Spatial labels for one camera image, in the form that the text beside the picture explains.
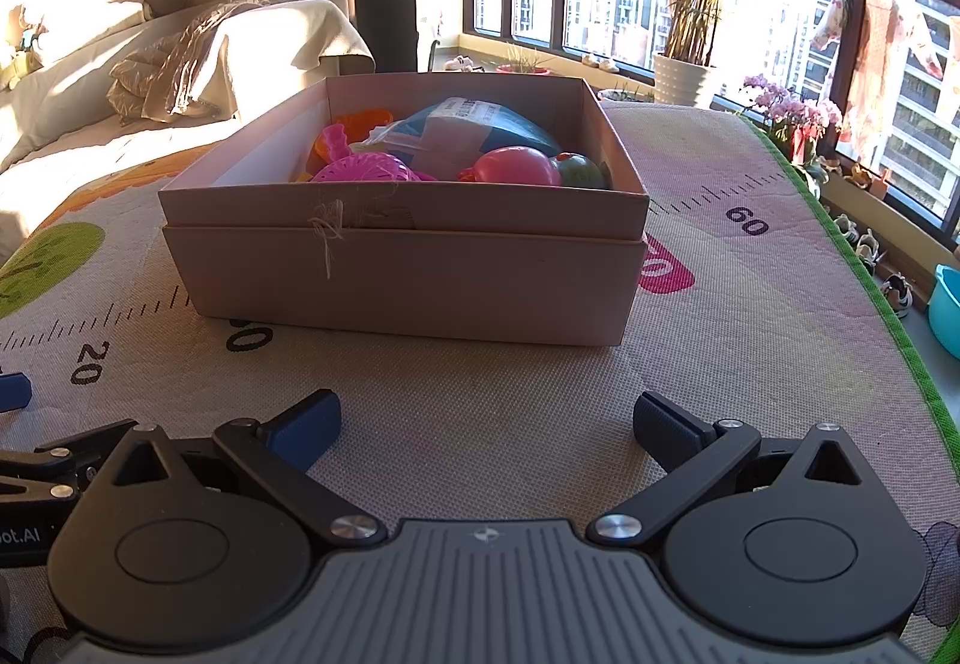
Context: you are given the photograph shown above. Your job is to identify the cream sofa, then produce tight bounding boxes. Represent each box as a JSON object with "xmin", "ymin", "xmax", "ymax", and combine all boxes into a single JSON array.
[{"xmin": 0, "ymin": 0, "xmax": 376, "ymax": 245}]

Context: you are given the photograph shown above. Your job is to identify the hanging pink garment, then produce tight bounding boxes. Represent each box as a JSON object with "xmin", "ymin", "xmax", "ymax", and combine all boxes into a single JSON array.
[{"xmin": 810, "ymin": 0, "xmax": 950, "ymax": 174}]

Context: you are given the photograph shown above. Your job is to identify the small colourful plush figure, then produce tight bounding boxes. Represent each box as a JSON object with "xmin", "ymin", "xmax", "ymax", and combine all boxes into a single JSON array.
[{"xmin": 0, "ymin": 7, "xmax": 47, "ymax": 91}]

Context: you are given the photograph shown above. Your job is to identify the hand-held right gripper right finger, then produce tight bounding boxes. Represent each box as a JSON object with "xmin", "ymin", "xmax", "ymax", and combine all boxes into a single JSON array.
[{"xmin": 587, "ymin": 392, "xmax": 871, "ymax": 551}]

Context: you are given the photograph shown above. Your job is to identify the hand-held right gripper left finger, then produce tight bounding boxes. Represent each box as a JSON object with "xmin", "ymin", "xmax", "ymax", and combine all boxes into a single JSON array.
[{"xmin": 105, "ymin": 388, "xmax": 385, "ymax": 552}]

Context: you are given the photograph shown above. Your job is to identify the teal plastic toy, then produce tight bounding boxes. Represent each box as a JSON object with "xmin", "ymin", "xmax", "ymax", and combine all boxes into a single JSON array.
[{"xmin": 553, "ymin": 152, "xmax": 607, "ymax": 191}]

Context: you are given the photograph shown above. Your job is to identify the printed ruler play mat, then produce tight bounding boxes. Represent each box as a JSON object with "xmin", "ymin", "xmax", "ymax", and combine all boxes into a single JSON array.
[{"xmin": 0, "ymin": 101, "xmax": 960, "ymax": 664}]

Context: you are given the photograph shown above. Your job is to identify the orange plastic toy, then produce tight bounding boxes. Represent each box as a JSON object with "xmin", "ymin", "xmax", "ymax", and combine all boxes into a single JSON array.
[{"xmin": 313, "ymin": 110, "xmax": 395, "ymax": 174}]

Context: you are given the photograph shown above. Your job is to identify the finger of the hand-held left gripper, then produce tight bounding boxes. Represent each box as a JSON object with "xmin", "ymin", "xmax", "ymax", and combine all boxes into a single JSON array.
[
  {"xmin": 0, "ymin": 371, "xmax": 32, "ymax": 414},
  {"xmin": 0, "ymin": 420, "xmax": 140, "ymax": 501}
]

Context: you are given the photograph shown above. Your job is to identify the crumpled beige blanket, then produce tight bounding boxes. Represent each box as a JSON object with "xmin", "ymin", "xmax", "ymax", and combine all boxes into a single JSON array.
[{"xmin": 107, "ymin": 0, "xmax": 335, "ymax": 125}]

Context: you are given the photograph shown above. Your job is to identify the pink cardboard box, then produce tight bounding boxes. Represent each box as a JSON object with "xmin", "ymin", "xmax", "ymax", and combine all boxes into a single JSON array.
[{"xmin": 157, "ymin": 74, "xmax": 650, "ymax": 346}]

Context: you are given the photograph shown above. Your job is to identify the blue plastic basin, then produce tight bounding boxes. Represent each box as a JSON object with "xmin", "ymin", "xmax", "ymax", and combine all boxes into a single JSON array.
[{"xmin": 926, "ymin": 265, "xmax": 960, "ymax": 361}]

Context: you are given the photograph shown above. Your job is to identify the blue white plastic bag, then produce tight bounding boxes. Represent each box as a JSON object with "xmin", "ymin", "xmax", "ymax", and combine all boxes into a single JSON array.
[{"xmin": 352, "ymin": 97, "xmax": 563, "ymax": 177}]

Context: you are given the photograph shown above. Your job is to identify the pink orchid plant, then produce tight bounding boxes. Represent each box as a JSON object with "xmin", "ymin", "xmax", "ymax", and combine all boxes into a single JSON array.
[{"xmin": 739, "ymin": 74, "xmax": 845, "ymax": 164}]

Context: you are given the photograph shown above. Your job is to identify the round pink toy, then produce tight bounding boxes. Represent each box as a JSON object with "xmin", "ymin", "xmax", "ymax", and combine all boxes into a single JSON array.
[{"xmin": 459, "ymin": 146, "xmax": 562, "ymax": 189}]

